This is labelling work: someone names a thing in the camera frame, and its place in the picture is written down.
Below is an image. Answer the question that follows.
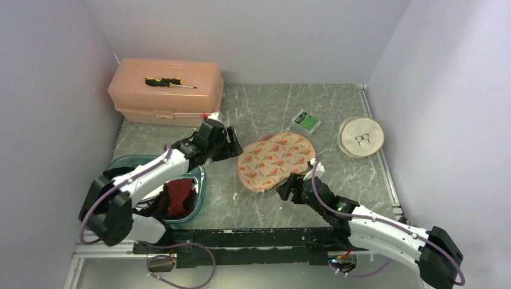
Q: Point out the floral mesh laundry bag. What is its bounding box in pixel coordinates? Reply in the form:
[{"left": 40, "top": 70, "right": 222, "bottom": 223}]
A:
[{"left": 236, "top": 132, "right": 316, "bottom": 192}]

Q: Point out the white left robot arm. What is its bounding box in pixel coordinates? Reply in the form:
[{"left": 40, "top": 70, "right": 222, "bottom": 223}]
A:
[{"left": 79, "top": 117, "right": 242, "bottom": 253}]

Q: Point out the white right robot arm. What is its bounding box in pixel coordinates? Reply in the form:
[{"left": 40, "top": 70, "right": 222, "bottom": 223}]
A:
[{"left": 277, "top": 173, "right": 465, "bottom": 288}]

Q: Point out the teal plastic basin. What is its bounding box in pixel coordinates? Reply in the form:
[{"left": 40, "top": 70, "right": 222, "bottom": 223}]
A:
[{"left": 105, "top": 154, "right": 207, "bottom": 225}]

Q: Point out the white green small box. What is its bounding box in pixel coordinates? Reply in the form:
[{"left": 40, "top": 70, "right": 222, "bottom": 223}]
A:
[{"left": 290, "top": 109, "right": 322, "bottom": 138}]

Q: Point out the red cloth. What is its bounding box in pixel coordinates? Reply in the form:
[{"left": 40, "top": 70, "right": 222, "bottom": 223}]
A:
[{"left": 156, "top": 178, "right": 196, "bottom": 220}]

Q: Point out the black yellow screwdriver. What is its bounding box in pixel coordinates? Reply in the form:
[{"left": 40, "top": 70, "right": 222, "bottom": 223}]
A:
[{"left": 145, "top": 78, "right": 197, "bottom": 89}]

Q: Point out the round white mesh pouch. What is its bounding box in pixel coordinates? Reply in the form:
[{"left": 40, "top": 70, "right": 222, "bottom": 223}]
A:
[{"left": 337, "top": 117, "right": 385, "bottom": 158}]

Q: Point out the pink plastic storage box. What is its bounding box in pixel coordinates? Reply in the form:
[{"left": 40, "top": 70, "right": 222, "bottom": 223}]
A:
[{"left": 108, "top": 58, "right": 224, "bottom": 126}]

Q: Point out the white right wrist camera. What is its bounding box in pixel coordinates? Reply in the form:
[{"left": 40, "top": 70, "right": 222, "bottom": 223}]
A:
[{"left": 304, "top": 158, "right": 325, "bottom": 180}]

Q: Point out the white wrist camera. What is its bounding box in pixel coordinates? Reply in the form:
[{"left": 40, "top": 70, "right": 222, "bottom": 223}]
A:
[
  {"left": 304, "top": 158, "right": 325, "bottom": 180},
  {"left": 201, "top": 111, "right": 224, "bottom": 123}
]

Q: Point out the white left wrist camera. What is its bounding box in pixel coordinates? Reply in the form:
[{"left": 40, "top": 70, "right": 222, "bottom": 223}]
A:
[{"left": 201, "top": 111, "right": 224, "bottom": 123}]

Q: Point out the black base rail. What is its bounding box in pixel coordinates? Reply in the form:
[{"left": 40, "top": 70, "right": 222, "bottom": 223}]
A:
[{"left": 133, "top": 227, "right": 351, "bottom": 269}]

